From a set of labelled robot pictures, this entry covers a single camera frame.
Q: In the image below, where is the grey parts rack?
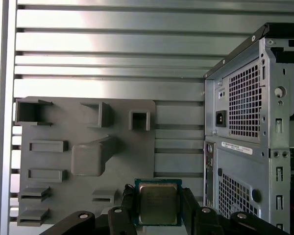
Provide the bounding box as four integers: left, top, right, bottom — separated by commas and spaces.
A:
14, 96, 157, 228

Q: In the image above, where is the black PC case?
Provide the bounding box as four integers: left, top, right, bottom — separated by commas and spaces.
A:
202, 22, 294, 235

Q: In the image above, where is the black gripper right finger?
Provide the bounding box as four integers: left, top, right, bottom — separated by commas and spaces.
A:
181, 187, 291, 235

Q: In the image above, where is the grey power supply unit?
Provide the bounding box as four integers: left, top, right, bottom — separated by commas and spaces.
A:
214, 60, 263, 139

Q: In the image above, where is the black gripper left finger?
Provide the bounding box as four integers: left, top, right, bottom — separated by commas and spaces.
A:
45, 183, 140, 235

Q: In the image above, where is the silver CPU chip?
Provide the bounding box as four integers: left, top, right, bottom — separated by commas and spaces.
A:
134, 178, 183, 226

